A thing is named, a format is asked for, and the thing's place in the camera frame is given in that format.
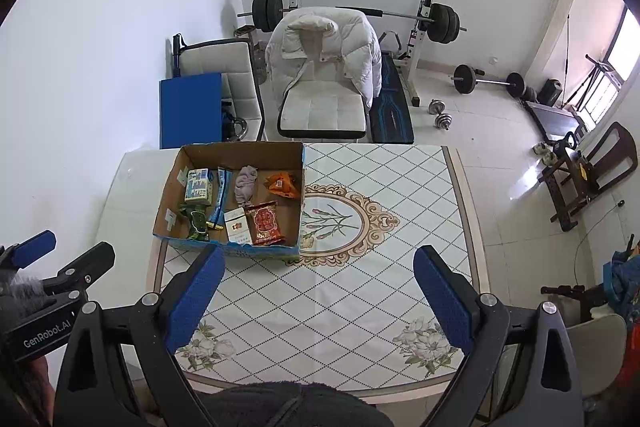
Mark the dark wooden chair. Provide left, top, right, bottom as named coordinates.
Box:
left=537, top=122, right=638, bottom=233

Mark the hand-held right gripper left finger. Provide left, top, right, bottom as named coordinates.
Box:
left=52, top=244, right=227, bottom=427

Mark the person's dark fleece clothing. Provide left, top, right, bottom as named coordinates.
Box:
left=195, top=382, right=396, bottom=427

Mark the cardboard box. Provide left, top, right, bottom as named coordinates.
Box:
left=152, top=142, right=306, bottom=259

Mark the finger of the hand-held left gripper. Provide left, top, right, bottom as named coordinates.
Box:
left=0, top=230, right=57, bottom=270
left=42, top=242, right=116, bottom=295

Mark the grey pull handle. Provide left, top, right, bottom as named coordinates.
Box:
left=378, top=31, right=403, bottom=55

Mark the blue plastic bag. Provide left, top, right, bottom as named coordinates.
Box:
left=602, top=249, right=640, bottom=323

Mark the person's left forearm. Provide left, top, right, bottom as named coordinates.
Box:
left=25, top=354, right=56, bottom=413

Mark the black handlebar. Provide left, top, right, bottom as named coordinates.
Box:
left=540, top=284, right=586, bottom=299

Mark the white barbell rack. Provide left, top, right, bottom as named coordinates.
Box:
left=285, top=0, right=443, bottom=105

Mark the green snack packet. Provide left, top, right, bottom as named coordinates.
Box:
left=178, top=203, right=211, bottom=242

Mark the barbell with black plates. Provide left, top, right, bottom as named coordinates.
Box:
left=237, top=0, right=468, bottom=45

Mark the orange snack packet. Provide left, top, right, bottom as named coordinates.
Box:
left=264, top=170, right=301, bottom=200

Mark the blue board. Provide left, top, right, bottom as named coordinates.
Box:
left=159, top=73, right=223, bottom=150

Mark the black blue weight bench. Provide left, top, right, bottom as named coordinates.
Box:
left=370, top=52, right=416, bottom=145

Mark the short barbell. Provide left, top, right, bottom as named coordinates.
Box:
left=450, top=64, right=526, bottom=98

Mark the white carton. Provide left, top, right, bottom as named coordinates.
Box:
left=223, top=207, right=252, bottom=245

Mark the blue white tissue pack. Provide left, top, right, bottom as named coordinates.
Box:
left=184, top=168, right=215, bottom=206

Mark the white padded chair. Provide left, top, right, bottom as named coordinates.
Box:
left=175, top=38, right=266, bottom=142
left=276, top=57, right=368, bottom=140

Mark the purple cloth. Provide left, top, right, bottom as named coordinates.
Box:
left=234, top=165, right=259, bottom=208

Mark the red snack packet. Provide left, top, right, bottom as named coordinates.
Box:
left=244, top=201, right=287, bottom=247

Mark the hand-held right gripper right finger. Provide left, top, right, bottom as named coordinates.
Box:
left=413, top=245, right=585, bottom=427

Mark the black cable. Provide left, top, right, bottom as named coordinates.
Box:
left=572, top=202, right=626, bottom=288

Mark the black bag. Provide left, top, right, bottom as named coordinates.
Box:
left=542, top=78, right=563, bottom=106

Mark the white puffer jacket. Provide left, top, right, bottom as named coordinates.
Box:
left=265, top=7, right=383, bottom=108

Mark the red plastic bag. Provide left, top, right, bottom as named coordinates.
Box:
left=615, top=322, right=640, bottom=388

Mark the window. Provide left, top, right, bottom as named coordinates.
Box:
left=582, top=7, right=640, bottom=128

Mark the black treadmill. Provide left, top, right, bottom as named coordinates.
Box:
left=522, top=99, right=588, bottom=142

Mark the grey fuzzy cloth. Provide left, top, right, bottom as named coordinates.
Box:
left=0, top=267, right=48, bottom=304

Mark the patterned floral tablecloth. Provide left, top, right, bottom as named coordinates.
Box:
left=150, top=143, right=481, bottom=390

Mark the blue toothpaste tube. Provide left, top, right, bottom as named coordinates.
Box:
left=207, top=167, right=233, bottom=230

